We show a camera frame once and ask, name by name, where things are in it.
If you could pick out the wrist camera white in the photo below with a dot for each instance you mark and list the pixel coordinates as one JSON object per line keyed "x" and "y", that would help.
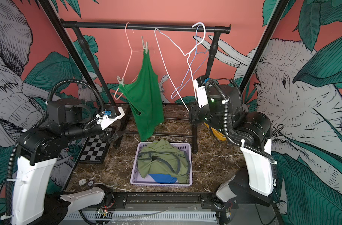
{"x": 199, "y": 87}
{"x": 107, "y": 118}

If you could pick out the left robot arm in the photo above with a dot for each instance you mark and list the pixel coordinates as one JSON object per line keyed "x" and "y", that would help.
{"x": 36, "y": 154}

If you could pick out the green tank top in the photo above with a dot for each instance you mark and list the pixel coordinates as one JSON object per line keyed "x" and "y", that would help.
{"x": 144, "y": 99}

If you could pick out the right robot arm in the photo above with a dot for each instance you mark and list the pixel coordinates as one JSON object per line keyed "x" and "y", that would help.
{"x": 220, "y": 106}

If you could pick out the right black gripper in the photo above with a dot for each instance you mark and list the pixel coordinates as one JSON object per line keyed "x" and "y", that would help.
{"x": 195, "y": 115}

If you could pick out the light blue wire hanger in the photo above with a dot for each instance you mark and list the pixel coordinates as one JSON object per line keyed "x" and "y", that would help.
{"x": 195, "y": 66}

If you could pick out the black clothes rack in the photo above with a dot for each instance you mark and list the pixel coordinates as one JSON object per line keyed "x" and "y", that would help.
{"x": 75, "y": 26}

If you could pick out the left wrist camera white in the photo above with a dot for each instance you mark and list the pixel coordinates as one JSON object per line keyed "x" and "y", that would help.
{"x": 107, "y": 118}

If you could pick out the olive tank top grey trim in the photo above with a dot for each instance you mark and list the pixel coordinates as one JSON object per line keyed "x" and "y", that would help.
{"x": 162, "y": 161}

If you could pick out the checkerboard calibration plate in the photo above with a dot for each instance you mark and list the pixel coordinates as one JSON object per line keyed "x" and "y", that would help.
{"x": 94, "y": 151}

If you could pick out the blue tank top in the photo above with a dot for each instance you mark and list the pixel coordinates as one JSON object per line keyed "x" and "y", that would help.
{"x": 163, "y": 178}

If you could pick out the lavender plastic basket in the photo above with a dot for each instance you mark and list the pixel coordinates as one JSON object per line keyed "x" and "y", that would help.
{"x": 134, "y": 177}

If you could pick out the yellow plastic bowl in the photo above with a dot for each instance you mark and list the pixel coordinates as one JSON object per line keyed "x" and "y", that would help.
{"x": 218, "y": 135}

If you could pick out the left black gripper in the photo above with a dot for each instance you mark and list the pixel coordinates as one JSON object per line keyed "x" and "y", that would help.
{"x": 108, "y": 135}

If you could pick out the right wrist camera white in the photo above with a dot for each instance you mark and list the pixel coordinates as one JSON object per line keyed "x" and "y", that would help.
{"x": 199, "y": 87}

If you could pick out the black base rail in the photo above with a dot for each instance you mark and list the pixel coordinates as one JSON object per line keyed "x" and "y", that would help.
{"x": 120, "y": 200}

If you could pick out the white wire hanger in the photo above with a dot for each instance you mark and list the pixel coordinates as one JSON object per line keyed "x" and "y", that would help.
{"x": 187, "y": 54}

